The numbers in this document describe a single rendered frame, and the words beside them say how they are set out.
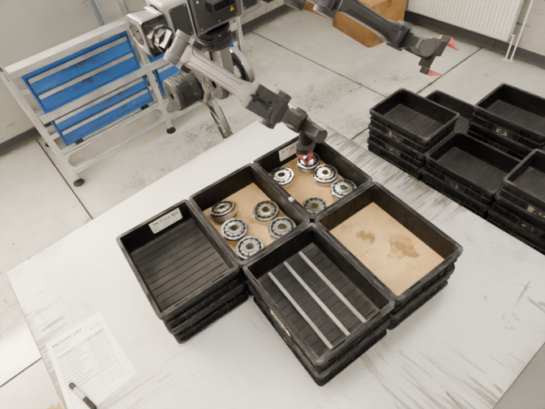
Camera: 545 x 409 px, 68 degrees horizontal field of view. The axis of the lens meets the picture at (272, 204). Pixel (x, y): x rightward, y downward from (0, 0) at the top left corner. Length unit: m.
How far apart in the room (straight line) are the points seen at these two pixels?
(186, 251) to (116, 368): 0.46
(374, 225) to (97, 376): 1.10
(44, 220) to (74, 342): 1.71
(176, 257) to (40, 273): 0.64
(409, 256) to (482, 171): 1.11
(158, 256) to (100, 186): 1.77
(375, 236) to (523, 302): 0.54
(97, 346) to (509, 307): 1.44
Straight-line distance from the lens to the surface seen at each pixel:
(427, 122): 2.56
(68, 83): 3.05
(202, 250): 1.54
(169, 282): 1.51
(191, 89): 2.20
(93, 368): 1.63
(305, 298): 1.38
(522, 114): 2.75
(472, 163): 2.51
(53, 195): 3.43
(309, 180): 1.69
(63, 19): 3.87
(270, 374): 1.43
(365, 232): 1.52
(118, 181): 3.26
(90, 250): 1.92
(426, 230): 1.47
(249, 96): 1.12
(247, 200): 1.65
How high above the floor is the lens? 2.05
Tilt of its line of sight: 49 degrees down
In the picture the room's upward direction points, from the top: 10 degrees counter-clockwise
